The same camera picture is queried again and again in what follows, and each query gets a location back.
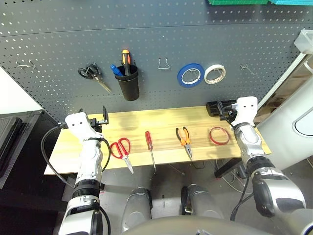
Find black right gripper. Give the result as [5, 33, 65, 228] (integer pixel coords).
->
[217, 100, 239, 122]

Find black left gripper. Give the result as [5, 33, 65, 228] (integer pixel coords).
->
[78, 105, 110, 133]

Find red tape roll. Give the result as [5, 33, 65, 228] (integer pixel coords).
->
[209, 126, 231, 145]

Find orange black pliers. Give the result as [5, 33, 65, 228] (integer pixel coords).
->
[175, 126, 194, 161]

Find red handled scissors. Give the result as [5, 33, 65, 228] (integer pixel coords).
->
[110, 137, 134, 174]

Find red handled screwdriver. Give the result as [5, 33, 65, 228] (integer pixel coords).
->
[144, 131, 157, 172]

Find grey metal pegboard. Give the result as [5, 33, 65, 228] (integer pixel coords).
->
[0, 0, 313, 123]

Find black tool case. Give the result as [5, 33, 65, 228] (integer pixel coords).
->
[206, 100, 235, 118]

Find black plastic cup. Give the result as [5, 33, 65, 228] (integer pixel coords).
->
[114, 65, 140, 101]

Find white tape roll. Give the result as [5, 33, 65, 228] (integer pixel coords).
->
[203, 64, 227, 85]

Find metal peg hook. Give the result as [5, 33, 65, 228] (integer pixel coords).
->
[239, 64, 259, 76]
[16, 60, 36, 71]

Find blue tape roll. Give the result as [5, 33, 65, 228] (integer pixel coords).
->
[177, 63, 205, 88]

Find orange black screwdriver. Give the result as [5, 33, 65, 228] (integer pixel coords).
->
[121, 49, 132, 76]

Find black equipment case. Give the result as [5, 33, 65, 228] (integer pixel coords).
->
[0, 110, 46, 189]

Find silver right robot leg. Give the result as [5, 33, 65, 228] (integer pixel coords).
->
[180, 184, 224, 220]

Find silver robot leg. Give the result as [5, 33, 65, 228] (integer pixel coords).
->
[121, 187, 154, 233]
[180, 184, 224, 220]

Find silver left robot leg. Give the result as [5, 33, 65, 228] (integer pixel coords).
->
[121, 187, 154, 233]

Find clear plastic bin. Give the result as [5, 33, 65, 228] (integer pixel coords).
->
[293, 28, 313, 55]

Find green plastic bin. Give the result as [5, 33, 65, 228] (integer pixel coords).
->
[207, 0, 269, 6]

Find grey robot torso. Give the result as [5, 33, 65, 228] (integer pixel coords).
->
[122, 215, 277, 235]

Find teal plastic bin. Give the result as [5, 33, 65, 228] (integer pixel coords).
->
[268, 0, 313, 6]

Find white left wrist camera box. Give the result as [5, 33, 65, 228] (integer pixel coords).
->
[64, 112, 103, 142]

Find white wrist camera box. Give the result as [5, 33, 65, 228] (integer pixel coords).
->
[231, 96, 259, 128]
[64, 112, 103, 142]

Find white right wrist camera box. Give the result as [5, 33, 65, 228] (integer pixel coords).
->
[231, 96, 259, 128]

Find black handled scissors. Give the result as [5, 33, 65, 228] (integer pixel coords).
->
[77, 63, 112, 94]

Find blue handled screwdriver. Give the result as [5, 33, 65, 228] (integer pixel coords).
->
[110, 64, 124, 76]

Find black table support bracket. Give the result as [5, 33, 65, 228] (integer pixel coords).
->
[214, 159, 243, 179]

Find white frame shelf unit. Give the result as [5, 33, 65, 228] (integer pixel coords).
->
[256, 52, 313, 118]

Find white floor cables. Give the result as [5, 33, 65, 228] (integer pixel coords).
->
[216, 159, 255, 194]

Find metal wire pliers holder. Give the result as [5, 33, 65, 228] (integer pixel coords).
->
[157, 57, 171, 70]

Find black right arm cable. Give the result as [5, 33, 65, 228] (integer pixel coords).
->
[229, 176, 252, 221]

